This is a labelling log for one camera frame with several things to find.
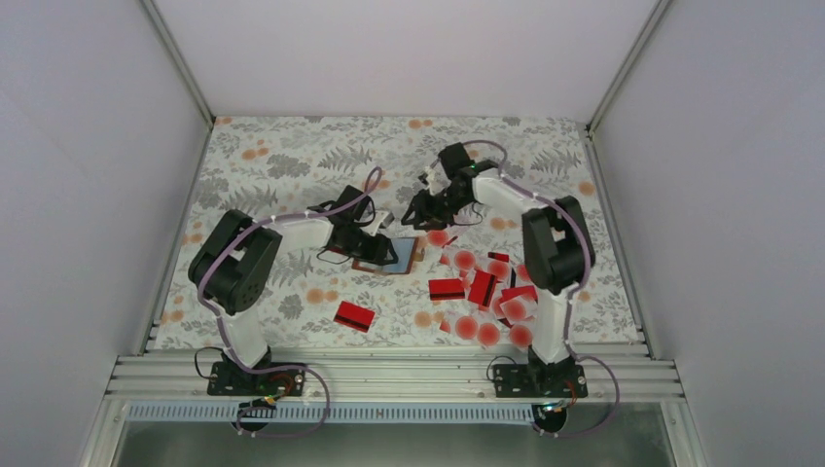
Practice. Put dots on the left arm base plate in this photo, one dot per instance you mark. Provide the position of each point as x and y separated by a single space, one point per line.
227 379

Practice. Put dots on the brown leather card holder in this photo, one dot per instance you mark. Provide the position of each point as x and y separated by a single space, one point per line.
399 259

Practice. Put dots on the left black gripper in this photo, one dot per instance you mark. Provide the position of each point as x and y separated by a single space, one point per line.
376 252

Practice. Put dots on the white card red circle top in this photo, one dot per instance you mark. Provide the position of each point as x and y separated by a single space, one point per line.
443 237

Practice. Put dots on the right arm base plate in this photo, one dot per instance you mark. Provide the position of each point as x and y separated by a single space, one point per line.
525 381

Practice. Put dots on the floral patterned table mat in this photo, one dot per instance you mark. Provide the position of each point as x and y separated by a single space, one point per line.
264 166

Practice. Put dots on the red card lower left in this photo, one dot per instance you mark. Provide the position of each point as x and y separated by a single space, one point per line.
354 316

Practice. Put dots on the red card centre pile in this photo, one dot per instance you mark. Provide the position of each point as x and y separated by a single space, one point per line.
446 289

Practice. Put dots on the white card red circle right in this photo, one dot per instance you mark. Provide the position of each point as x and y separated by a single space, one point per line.
519 303

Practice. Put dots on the white card red circle bottom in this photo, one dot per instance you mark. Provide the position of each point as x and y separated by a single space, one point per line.
488 335

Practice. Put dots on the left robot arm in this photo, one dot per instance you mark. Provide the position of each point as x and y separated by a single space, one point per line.
232 267

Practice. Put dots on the aluminium rail frame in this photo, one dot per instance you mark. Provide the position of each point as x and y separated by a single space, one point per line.
427 379

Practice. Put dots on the white card red circle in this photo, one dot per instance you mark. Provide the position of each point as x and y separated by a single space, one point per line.
488 335
519 303
443 237

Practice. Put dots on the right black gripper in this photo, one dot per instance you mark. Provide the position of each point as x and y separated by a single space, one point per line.
424 212

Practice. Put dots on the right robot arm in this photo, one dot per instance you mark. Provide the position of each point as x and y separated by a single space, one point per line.
557 250

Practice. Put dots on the red card black stripe pile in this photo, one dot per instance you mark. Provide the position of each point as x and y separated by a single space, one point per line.
482 288

